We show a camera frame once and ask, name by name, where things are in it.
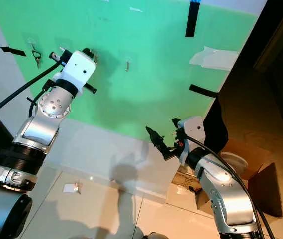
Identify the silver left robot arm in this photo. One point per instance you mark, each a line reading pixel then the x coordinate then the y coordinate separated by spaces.
pixel 44 127

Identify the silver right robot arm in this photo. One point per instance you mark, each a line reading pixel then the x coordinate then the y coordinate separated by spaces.
pixel 231 194

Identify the curved black tape strip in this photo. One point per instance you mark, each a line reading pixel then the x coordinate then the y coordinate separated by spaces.
pixel 203 90

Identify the short black tape strip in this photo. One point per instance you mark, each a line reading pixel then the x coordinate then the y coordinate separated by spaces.
pixel 12 51

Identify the white round item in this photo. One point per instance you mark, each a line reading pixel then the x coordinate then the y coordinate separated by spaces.
pixel 235 162

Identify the crumpled white paper piece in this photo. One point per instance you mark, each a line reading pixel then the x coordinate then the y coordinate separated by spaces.
pixel 218 59

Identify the grey robot foot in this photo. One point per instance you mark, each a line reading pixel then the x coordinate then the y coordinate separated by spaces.
pixel 155 235

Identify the brown cardboard box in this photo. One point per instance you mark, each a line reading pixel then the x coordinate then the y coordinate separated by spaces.
pixel 263 186

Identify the white card on floor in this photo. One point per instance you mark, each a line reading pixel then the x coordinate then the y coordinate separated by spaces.
pixel 71 188

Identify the long black tape strip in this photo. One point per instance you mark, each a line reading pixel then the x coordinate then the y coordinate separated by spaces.
pixel 192 20

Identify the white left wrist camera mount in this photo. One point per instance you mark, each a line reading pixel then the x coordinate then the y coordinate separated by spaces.
pixel 79 69

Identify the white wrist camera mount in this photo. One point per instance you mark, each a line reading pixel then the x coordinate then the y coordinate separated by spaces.
pixel 195 128
pixel 79 69

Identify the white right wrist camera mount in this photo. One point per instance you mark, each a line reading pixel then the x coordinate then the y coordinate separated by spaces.
pixel 195 128

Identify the clear adhesive wall hook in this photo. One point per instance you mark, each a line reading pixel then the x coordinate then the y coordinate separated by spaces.
pixel 32 42

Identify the green wall sheet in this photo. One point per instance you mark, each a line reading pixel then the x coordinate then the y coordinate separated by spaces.
pixel 156 50

